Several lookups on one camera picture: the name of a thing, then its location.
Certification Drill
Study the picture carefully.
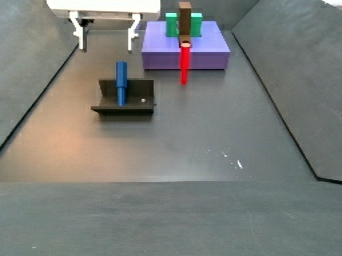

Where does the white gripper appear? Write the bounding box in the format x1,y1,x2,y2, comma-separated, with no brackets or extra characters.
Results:
47,0,161,52

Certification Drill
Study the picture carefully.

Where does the blue stepped peg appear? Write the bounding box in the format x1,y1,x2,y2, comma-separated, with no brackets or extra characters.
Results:
117,61,127,107

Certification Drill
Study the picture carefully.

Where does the green U-shaped block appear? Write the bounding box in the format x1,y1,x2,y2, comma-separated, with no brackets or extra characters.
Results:
165,12,204,37

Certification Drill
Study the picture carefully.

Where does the red cylindrical peg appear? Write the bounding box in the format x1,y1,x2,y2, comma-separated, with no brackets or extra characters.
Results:
181,43,191,85

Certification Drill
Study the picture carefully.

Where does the brown L-shaped block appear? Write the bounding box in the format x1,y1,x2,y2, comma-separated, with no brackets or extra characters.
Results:
179,2,191,46

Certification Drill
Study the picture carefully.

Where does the purple base block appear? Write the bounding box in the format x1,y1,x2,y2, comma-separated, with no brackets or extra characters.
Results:
142,21,230,70

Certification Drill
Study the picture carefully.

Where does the black angle bracket fixture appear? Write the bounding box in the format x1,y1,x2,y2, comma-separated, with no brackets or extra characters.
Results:
91,79,155,115

